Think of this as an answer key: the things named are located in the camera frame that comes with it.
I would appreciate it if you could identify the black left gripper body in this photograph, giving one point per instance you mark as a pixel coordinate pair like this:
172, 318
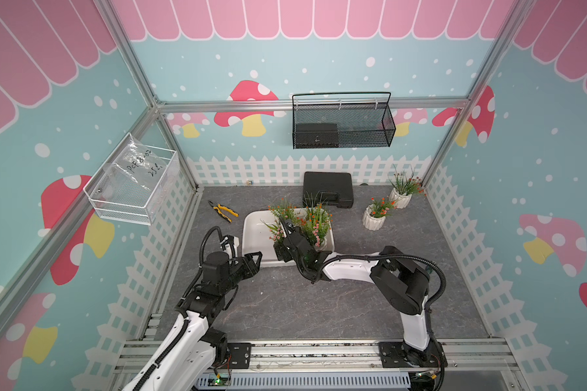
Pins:
244, 270

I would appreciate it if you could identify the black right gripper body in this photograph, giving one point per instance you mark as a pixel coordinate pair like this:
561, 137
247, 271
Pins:
302, 269

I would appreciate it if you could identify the pink flower pot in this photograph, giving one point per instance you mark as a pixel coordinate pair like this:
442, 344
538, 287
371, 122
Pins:
317, 239
276, 232

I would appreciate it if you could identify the pink flower pot front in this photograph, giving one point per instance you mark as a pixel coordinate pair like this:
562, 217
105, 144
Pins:
276, 232

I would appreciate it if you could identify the white plastic storage box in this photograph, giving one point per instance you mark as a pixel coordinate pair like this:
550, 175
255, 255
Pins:
256, 238

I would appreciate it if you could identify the orange flower pot front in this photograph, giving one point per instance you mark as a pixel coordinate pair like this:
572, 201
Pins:
283, 210

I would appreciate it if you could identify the orange flower pot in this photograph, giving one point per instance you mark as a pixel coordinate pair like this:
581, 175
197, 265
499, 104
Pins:
314, 212
283, 210

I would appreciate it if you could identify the red flower pot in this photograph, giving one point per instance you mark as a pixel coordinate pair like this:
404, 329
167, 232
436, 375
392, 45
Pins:
375, 214

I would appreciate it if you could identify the grass pot corner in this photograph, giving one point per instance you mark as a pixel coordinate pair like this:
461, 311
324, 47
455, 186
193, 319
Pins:
405, 185

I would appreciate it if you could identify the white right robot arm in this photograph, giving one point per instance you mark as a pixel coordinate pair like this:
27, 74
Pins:
410, 285

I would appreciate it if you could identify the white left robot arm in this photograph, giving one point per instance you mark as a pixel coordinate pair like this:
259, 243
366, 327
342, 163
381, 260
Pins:
193, 346

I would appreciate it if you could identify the black box in basket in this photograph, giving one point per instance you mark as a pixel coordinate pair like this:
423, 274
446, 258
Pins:
316, 135

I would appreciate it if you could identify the black plastic tool case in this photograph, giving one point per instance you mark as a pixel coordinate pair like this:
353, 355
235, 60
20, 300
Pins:
328, 188

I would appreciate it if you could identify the yellow handled pliers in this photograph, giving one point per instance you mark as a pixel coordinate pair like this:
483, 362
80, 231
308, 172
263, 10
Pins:
223, 211

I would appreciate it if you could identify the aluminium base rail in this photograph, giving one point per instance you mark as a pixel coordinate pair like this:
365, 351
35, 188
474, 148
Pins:
472, 364

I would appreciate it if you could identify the clear acrylic wall bin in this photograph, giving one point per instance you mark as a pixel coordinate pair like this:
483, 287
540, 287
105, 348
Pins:
132, 184

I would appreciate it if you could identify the black wire mesh basket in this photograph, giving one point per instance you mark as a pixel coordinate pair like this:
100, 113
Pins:
364, 119

